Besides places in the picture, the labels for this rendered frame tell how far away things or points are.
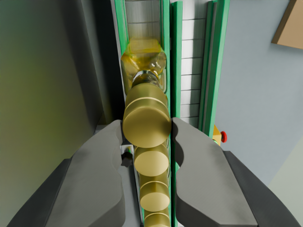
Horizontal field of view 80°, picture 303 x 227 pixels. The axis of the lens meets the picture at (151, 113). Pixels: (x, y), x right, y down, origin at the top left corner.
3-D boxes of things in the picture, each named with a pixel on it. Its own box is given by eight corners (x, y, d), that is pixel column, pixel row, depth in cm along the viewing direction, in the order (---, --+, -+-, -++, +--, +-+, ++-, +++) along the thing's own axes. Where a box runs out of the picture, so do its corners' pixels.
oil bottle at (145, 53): (129, 37, 38) (116, 59, 19) (156, 35, 38) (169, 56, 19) (132, 64, 41) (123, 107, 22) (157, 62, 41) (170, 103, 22)
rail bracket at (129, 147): (108, 122, 48) (97, 157, 36) (134, 120, 48) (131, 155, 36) (110, 134, 50) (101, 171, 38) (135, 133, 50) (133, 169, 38)
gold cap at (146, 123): (123, 83, 15) (117, 106, 11) (166, 81, 15) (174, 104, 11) (127, 120, 17) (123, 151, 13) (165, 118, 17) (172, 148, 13)
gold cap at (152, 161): (133, 125, 20) (130, 151, 16) (164, 123, 20) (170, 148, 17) (136, 150, 22) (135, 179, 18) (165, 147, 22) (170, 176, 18)
